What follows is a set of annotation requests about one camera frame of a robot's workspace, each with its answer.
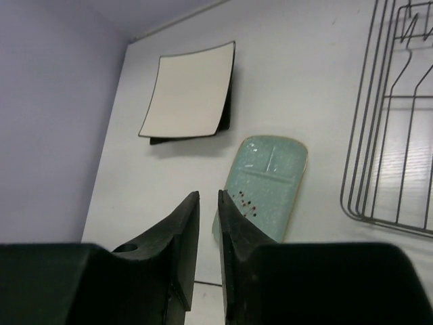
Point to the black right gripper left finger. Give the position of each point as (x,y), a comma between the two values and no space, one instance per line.
(160,266)

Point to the wire dish rack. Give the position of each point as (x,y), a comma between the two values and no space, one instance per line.
(387,178)

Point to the white square plate black rim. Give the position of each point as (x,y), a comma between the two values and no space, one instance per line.
(189,94)

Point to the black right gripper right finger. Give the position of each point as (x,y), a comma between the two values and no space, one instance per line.
(238,239)

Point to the light teal oblong plate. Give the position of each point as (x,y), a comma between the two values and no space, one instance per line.
(264,180)

